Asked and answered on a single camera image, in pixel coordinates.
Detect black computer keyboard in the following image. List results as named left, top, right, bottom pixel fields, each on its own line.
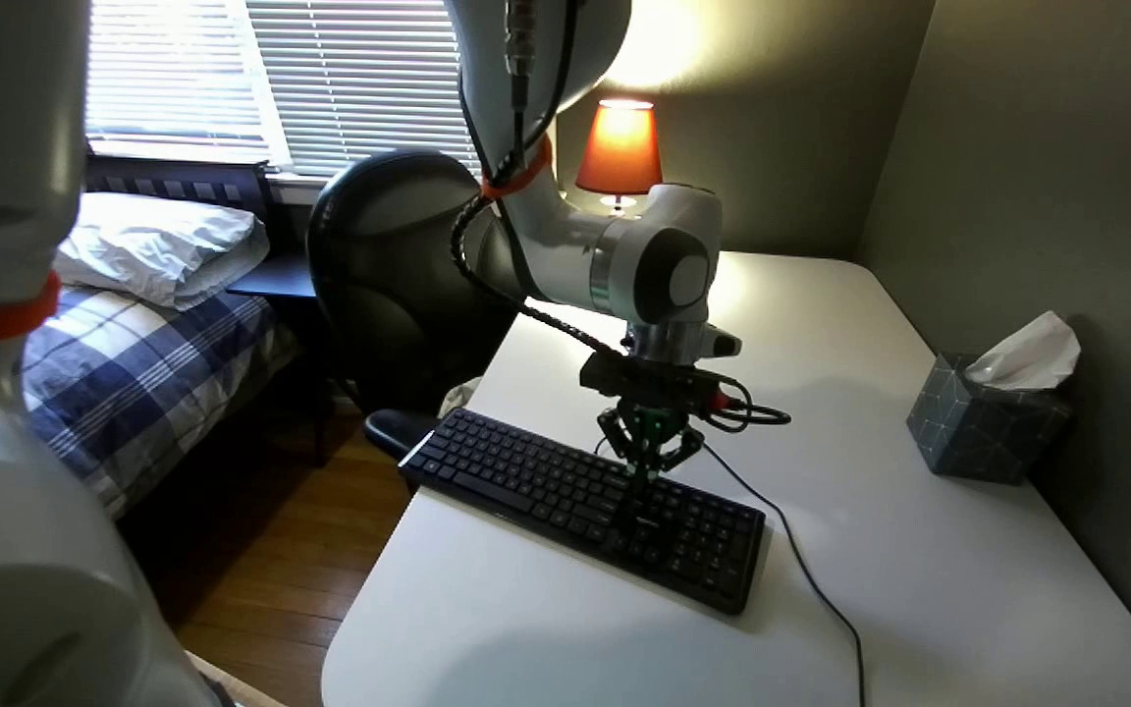
left=397, top=403, right=770, bottom=622

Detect grey keyboard cable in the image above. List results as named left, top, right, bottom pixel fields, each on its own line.
left=587, top=426, right=870, bottom=707

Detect orange shade table lamp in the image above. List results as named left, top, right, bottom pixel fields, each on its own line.
left=574, top=95, right=666, bottom=220

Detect dark patterned tissue box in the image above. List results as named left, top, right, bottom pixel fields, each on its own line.
left=901, top=352, right=1077, bottom=485

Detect blue plaid bed blanket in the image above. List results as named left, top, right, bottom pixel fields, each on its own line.
left=20, top=282, right=283, bottom=523

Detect black office chair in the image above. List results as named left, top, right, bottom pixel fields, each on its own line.
left=307, top=146, right=527, bottom=462

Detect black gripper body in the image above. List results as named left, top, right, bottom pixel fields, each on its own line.
left=594, top=391, right=712, bottom=472

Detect white tissue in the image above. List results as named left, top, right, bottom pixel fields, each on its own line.
left=960, top=307, right=1083, bottom=398

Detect dark bed headboard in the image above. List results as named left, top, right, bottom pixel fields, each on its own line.
left=81, top=153, right=283, bottom=220

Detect white pillow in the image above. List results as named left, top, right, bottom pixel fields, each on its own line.
left=49, top=188, right=273, bottom=313

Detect white window blinds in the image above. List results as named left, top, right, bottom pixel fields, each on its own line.
left=81, top=0, right=480, bottom=184

